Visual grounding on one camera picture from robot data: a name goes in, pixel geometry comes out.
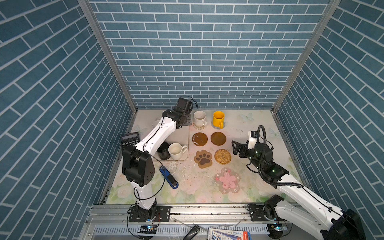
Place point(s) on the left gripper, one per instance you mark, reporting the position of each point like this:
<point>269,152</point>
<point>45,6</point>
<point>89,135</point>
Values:
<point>188,119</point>

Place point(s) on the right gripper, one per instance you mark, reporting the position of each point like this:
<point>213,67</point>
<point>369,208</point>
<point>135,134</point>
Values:
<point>245,147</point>

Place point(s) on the white mug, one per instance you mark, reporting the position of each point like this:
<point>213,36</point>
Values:
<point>178,152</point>
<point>200,118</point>

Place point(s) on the glossy brown scratched coaster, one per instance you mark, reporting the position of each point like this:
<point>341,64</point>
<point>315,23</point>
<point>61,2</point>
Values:
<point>199,139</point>

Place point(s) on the rattan round coaster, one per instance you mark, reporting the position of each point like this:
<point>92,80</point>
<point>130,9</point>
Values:
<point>222,157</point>

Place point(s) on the yellow mug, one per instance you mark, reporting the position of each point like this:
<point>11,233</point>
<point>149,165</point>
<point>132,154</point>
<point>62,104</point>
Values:
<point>218,119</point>

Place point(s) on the dark brown wooden coaster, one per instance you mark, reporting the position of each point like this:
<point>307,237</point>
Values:
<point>218,138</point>

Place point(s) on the pink flower coaster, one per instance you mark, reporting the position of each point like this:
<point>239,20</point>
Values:
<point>228,181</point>

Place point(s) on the cork paw coaster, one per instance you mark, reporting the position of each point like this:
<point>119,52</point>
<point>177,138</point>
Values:
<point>203,159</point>

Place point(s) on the light blue woven coaster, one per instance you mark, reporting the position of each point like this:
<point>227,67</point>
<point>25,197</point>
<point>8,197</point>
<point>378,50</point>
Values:
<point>218,128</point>

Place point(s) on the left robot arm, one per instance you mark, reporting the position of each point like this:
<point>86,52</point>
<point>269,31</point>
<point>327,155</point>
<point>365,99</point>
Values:
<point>138,166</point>

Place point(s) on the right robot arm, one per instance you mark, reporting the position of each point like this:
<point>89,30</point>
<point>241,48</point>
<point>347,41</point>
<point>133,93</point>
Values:
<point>316,216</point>

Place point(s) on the black mug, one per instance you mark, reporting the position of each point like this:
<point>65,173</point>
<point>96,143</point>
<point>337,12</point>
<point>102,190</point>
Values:
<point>163,151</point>

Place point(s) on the black calculator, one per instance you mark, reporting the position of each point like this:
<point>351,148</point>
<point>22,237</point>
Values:
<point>130,139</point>

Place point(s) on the right circuit board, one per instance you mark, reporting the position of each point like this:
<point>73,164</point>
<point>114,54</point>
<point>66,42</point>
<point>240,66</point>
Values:
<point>277,228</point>

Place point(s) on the circuit board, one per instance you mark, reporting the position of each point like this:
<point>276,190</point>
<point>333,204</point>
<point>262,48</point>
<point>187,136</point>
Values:
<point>277,228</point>
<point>152,230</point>

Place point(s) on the printed packet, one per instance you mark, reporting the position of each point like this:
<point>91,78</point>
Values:
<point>221,234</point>

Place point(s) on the left circuit board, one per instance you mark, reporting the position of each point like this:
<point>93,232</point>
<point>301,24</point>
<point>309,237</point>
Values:
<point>152,230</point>

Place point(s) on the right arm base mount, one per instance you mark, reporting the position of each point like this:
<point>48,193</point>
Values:
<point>258,213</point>

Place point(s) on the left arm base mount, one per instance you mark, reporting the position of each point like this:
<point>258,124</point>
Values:
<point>154,214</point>

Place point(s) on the black remote handle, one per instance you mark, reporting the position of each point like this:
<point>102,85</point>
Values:
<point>192,233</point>

